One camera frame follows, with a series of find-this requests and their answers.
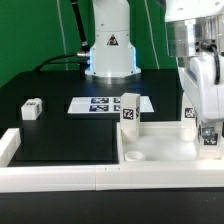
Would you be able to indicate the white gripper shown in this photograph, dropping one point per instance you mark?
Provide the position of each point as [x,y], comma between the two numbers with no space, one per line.
[197,81]

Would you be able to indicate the white square tabletop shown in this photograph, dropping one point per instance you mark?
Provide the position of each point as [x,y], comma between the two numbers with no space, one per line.
[157,142]

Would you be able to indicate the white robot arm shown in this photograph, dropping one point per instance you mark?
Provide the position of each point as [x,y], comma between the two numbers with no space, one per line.
[195,38]

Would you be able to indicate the white U-shaped obstacle fence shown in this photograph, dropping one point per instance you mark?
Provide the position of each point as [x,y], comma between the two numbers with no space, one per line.
[126,175]

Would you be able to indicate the white marker base plate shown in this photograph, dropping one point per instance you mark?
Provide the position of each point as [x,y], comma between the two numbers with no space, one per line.
[85,105]

